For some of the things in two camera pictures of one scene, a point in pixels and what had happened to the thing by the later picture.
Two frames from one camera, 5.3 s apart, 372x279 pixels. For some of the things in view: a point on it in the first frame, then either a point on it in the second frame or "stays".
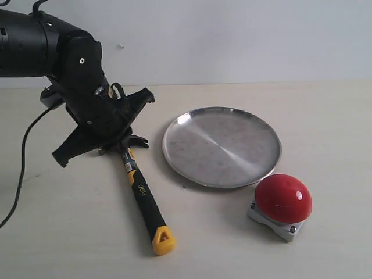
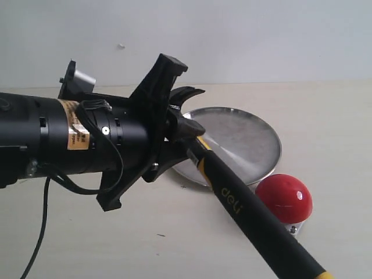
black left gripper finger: (131, 106) -> (153, 97)
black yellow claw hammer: (149, 207) -> (279, 253)
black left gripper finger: (81, 141) -> (113, 184)
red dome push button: (284, 199) stays
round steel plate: (222, 147) stays
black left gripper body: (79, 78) -> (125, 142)
